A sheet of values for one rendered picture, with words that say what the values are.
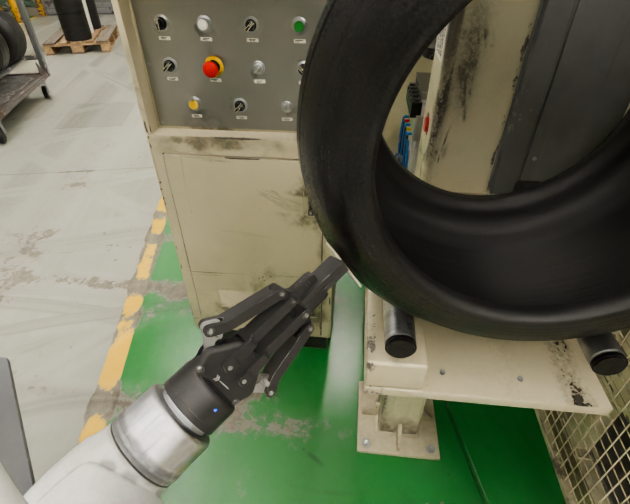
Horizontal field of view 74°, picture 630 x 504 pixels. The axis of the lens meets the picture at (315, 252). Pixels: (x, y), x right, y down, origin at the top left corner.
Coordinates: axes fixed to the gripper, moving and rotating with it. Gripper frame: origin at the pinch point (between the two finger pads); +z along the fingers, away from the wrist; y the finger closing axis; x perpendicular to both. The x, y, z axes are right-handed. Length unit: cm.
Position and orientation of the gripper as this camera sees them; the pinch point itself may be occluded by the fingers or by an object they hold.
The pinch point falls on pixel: (319, 281)
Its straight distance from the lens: 50.2
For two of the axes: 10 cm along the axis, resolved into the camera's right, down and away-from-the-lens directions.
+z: 7.1, -6.6, 2.4
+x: 5.0, 2.3, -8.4
